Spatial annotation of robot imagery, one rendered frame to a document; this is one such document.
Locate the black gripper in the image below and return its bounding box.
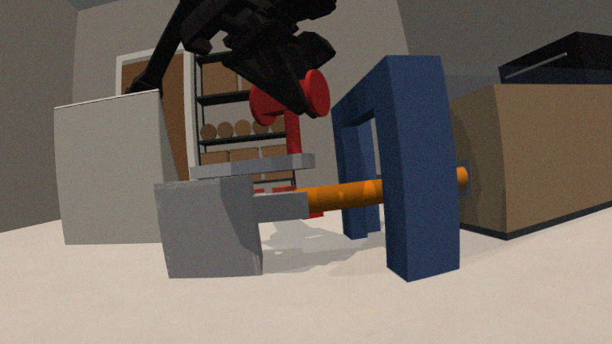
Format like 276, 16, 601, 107
179, 0, 336, 119

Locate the dark blue rectangular frame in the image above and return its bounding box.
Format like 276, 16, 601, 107
331, 55, 432, 283

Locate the red flat bar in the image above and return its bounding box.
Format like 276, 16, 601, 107
302, 212, 324, 220

